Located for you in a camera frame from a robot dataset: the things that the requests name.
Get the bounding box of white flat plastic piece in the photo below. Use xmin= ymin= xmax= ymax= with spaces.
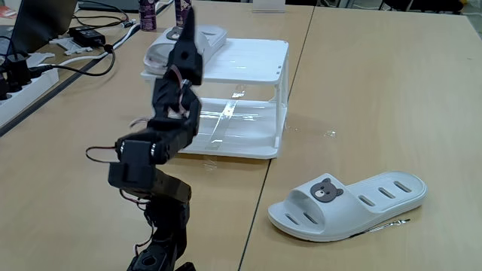
xmin=26 ymin=51 xmax=56 ymax=69

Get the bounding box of dark laptop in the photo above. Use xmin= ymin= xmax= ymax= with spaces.
xmin=7 ymin=0 xmax=79 ymax=57

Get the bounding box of white plastic box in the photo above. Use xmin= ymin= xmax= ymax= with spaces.
xmin=140 ymin=37 xmax=291 ymax=160

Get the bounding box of black power adapter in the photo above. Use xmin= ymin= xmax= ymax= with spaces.
xmin=69 ymin=25 xmax=107 ymax=48

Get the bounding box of thin metal ball chain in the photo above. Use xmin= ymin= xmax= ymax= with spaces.
xmin=348 ymin=218 xmax=411 ymax=239

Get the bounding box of black power plug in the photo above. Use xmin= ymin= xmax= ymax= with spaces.
xmin=0 ymin=52 xmax=33 ymax=101

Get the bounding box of black looped cable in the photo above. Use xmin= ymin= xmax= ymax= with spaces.
xmin=73 ymin=0 xmax=131 ymax=29

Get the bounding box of black adapter cable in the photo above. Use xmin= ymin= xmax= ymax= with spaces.
xmin=29 ymin=44 xmax=117 ymax=78

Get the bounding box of white cable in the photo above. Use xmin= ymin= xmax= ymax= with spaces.
xmin=58 ymin=22 xmax=142 ymax=67

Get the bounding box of white card stand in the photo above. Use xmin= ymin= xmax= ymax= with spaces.
xmin=251 ymin=0 xmax=286 ymax=14

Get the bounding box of white bear slipper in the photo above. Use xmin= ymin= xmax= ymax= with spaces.
xmin=143 ymin=24 xmax=228 ymax=76
xmin=267 ymin=171 xmax=429 ymax=242

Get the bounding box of white plastic bracket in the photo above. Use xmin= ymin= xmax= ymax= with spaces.
xmin=48 ymin=36 xmax=93 ymax=56

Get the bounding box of white power strip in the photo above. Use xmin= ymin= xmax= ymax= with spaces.
xmin=0 ymin=67 xmax=60 ymax=129

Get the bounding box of purple drink can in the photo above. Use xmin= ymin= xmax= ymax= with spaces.
xmin=174 ymin=0 xmax=192 ymax=28
xmin=138 ymin=0 xmax=157 ymax=32

